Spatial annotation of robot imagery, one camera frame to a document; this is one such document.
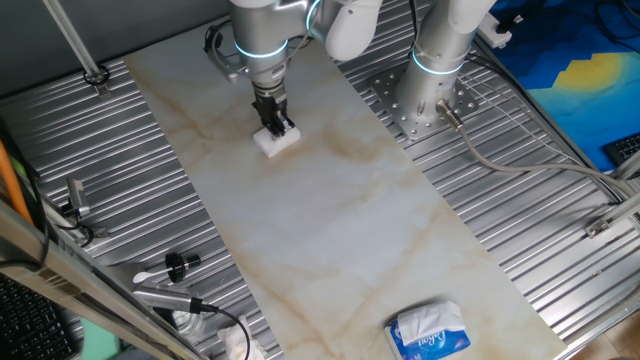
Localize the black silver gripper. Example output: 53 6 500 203
251 79 296 139

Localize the white sponge block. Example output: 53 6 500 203
252 124 302 159

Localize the marble pattern slab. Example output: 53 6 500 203
122 17 569 360

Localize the black knob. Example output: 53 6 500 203
164 251 203 284

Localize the white plastic spoon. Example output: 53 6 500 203
132 264 174 285

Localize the crumpled white tissue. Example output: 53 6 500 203
217 314 269 360

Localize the aluminium pole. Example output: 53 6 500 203
42 0 109 96

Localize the blue tissue pack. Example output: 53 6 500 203
383 299 472 360

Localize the orange tube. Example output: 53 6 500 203
0 139 35 226

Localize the blue yellow mat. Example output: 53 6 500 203
487 0 640 174

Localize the black keyboard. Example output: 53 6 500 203
602 132 640 169
0 274 81 360

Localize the aluminium profile bar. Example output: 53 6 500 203
594 192 640 232

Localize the wrist camera on grey bracket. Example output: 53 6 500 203
203 24 242 84

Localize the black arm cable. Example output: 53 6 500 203
203 19 236 66

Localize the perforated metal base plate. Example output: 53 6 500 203
369 64 481 143

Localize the black ring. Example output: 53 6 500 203
82 64 111 87

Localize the black camera cable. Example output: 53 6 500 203
189 298 252 360

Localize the silver ribbed camera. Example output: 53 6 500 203
132 284 204 315

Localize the metal clamp bracket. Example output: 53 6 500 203
66 177 92 219

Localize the thin white cable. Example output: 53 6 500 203
457 74 621 201

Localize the grey cable with metal connector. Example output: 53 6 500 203
435 98 634 201

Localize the aluminium frame beam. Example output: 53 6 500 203
0 199 211 360

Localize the metal corner bracket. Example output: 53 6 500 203
583 217 612 239

